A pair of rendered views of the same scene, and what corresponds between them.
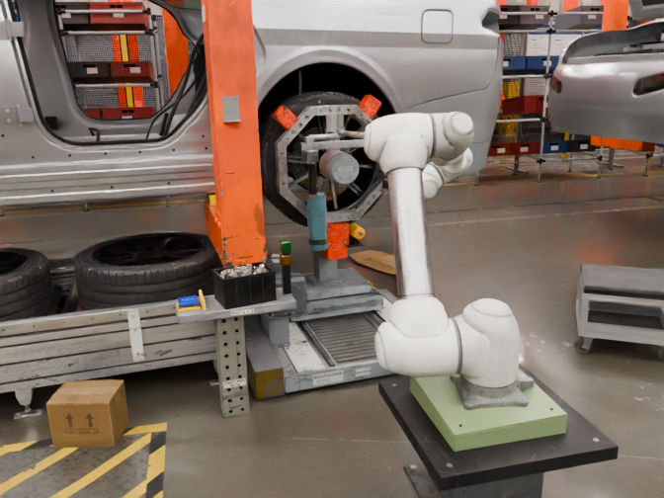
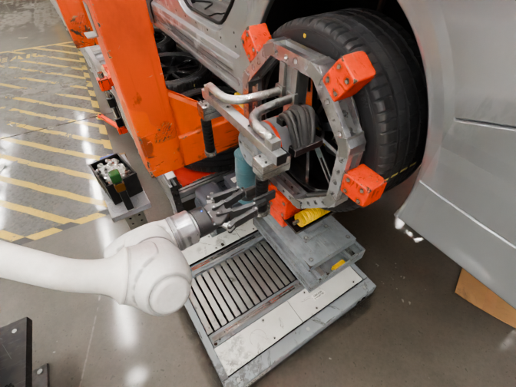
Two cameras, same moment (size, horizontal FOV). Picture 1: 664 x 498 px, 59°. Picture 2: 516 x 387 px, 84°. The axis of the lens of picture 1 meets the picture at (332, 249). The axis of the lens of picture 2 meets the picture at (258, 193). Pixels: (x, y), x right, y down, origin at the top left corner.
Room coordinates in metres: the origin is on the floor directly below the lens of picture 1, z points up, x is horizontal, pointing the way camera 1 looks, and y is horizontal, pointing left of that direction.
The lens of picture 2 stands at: (2.45, -0.79, 1.41)
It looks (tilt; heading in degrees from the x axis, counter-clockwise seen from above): 46 degrees down; 75
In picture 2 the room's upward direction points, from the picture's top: straight up
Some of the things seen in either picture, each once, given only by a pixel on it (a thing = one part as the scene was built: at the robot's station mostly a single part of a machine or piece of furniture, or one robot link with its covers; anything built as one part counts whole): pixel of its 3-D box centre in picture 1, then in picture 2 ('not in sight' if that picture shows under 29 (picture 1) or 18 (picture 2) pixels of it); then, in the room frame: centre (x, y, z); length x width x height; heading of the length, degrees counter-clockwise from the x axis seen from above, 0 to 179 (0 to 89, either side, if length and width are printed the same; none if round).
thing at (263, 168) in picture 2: not in sight; (271, 163); (2.64, -0.24, 0.93); 0.09 x 0.05 x 0.05; 18
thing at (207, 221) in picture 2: not in sight; (210, 217); (2.46, -0.30, 0.83); 0.09 x 0.08 x 0.07; 18
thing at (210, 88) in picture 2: (319, 127); (243, 78); (2.64, 0.04, 1.03); 0.19 x 0.18 x 0.11; 18
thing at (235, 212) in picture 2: not in sight; (236, 211); (2.53, -0.30, 0.83); 0.11 x 0.01 x 0.04; 7
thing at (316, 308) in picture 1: (326, 296); (305, 236); (2.94, 0.03, 0.13); 0.50 x 0.36 x 0.10; 108
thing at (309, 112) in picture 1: (333, 164); (291, 132); (2.78, -0.01, 0.85); 0.54 x 0.07 x 0.54; 108
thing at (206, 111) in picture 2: (309, 155); (213, 107); (2.53, 0.09, 0.93); 0.09 x 0.05 x 0.05; 18
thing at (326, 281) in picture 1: (325, 262); (309, 212); (2.94, 0.04, 0.32); 0.40 x 0.30 x 0.28; 108
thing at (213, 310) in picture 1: (235, 304); (119, 184); (2.07, 0.36, 0.44); 0.43 x 0.17 x 0.03; 108
